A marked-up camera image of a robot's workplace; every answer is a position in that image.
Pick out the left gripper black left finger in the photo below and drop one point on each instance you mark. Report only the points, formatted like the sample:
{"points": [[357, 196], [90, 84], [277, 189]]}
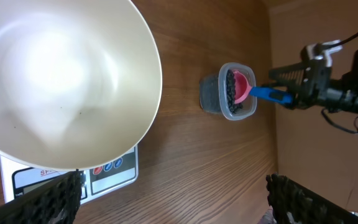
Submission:
{"points": [[56, 201]]}

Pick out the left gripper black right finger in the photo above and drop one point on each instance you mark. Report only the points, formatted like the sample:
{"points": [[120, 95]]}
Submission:
{"points": [[294, 203]]}

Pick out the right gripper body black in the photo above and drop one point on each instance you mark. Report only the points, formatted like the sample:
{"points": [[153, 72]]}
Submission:
{"points": [[315, 80]]}

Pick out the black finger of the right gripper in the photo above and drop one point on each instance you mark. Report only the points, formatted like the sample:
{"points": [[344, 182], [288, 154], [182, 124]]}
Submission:
{"points": [[289, 72], [278, 88]]}

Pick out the pink scoop blue handle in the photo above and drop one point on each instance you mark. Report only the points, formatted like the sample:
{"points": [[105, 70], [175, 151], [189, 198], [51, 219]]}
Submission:
{"points": [[253, 90]]}

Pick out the white bowl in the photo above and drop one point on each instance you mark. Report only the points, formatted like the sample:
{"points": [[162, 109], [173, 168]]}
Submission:
{"points": [[80, 82]]}

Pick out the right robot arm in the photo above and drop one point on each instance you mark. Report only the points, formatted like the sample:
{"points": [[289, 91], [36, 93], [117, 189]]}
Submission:
{"points": [[346, 86]]}

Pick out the white digital kitchen scale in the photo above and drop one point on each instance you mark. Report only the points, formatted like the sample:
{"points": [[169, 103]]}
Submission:
{"points": [[18, 179]]}

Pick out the black beans pile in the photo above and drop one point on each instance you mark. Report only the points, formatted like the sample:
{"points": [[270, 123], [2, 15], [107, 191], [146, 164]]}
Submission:
{"points": [[209, 94]]}

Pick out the clear plastic container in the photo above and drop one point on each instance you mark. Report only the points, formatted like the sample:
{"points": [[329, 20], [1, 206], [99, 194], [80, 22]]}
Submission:
{"points": [[221, 93]]}

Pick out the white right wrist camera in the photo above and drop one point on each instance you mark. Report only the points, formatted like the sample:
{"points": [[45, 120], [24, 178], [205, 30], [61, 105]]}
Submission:
{"points": [[321, 51]]}

